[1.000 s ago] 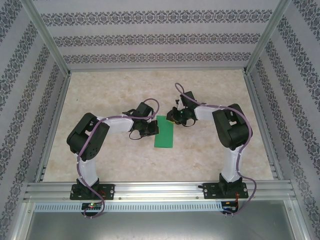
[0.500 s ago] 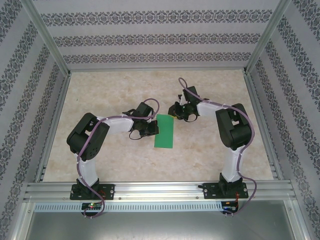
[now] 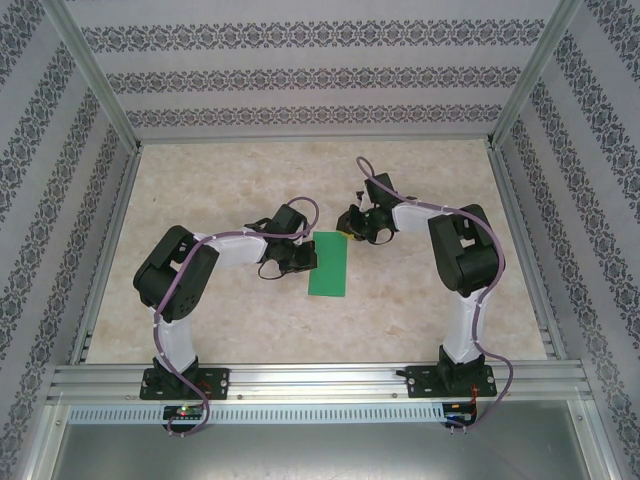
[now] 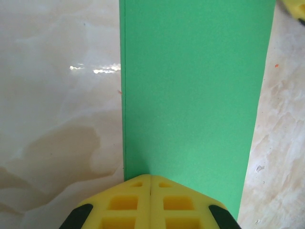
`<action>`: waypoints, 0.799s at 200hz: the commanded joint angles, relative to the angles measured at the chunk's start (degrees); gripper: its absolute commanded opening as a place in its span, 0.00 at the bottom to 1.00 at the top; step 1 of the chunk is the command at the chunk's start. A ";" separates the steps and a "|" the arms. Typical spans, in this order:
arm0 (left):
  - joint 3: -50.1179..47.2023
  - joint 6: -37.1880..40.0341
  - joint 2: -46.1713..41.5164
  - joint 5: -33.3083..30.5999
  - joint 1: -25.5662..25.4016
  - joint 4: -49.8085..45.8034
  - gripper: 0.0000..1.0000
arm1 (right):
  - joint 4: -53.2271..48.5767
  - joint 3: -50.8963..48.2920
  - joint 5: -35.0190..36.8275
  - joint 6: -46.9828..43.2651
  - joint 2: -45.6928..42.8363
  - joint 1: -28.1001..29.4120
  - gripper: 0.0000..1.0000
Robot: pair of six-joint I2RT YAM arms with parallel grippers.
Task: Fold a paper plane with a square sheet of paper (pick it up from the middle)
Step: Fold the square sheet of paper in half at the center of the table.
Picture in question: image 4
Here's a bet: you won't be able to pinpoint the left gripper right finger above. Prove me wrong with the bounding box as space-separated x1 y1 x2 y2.
150 175 239 229

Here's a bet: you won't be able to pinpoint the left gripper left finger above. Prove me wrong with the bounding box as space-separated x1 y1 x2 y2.
61 174 151 229

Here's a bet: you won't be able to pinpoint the green paper sheet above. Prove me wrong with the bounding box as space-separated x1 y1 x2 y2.
118 0 277 226

